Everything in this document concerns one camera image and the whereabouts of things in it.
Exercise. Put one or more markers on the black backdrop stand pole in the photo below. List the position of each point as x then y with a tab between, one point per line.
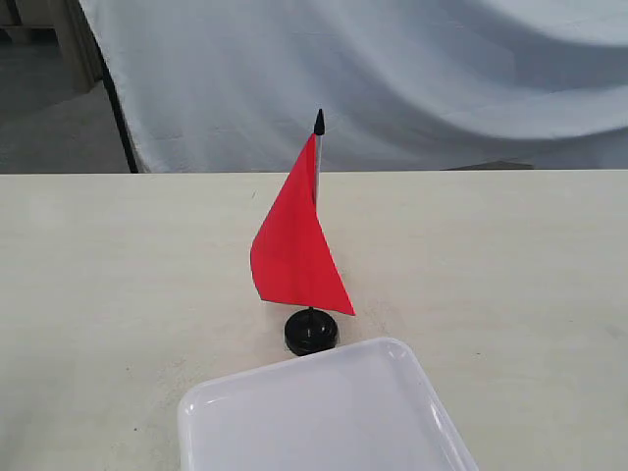
118	117

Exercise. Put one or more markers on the white backdrop cloth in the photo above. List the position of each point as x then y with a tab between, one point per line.
227	86

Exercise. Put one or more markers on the wooden furniture in background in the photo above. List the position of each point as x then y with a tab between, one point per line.
23	20

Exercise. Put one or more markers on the red flag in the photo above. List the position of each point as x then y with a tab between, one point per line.
290	260

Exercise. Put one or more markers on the white plastic tray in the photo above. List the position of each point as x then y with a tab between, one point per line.
363	406

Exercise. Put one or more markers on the black round flag base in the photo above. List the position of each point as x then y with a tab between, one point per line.
309	331

